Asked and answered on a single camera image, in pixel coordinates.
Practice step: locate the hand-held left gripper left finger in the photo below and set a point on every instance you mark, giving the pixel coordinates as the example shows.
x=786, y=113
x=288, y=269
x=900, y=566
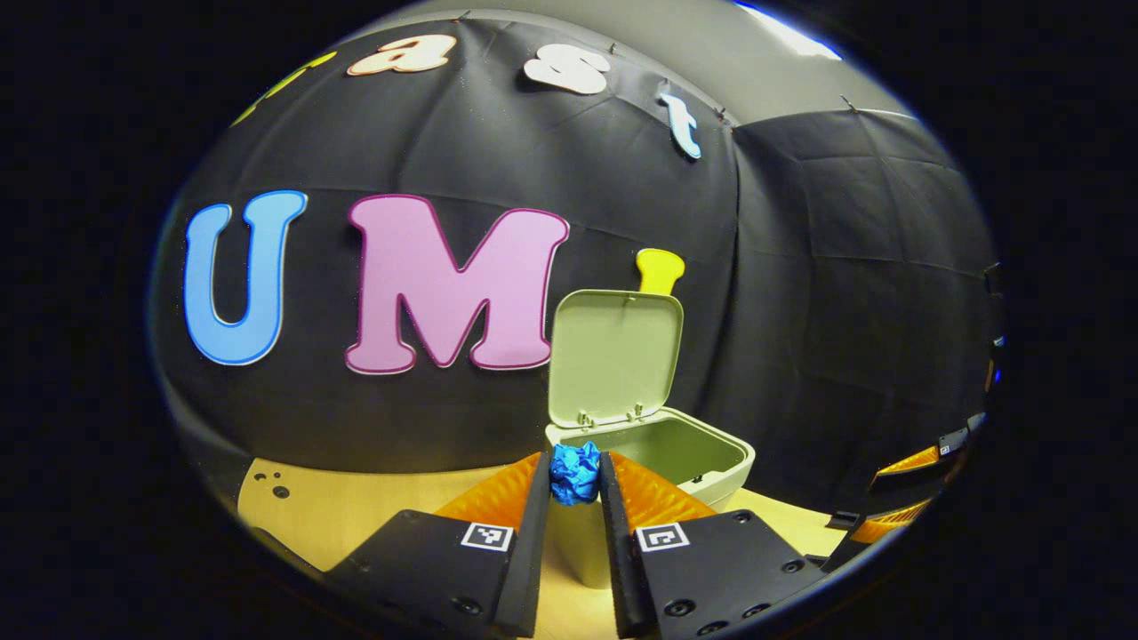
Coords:
x=532, y=551

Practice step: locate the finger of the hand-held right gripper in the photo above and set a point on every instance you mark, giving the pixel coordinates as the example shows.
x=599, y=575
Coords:
x=911, y=462
x=880, y=524

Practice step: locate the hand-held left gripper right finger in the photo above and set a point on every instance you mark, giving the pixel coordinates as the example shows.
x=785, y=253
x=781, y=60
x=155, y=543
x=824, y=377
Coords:
x=618, y=569

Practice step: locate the blue paper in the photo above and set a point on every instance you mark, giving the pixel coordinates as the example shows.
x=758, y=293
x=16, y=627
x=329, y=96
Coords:
x=575, y=476

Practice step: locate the pale green desktop garbage bin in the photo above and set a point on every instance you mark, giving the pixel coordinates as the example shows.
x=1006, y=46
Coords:
x=613, y=356

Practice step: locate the wooden desktop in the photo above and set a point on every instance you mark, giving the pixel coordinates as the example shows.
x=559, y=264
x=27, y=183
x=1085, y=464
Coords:
x=356, y=507

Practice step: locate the black backdrop cloth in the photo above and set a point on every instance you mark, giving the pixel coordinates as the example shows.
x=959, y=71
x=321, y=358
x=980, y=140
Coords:
x=800, y=311

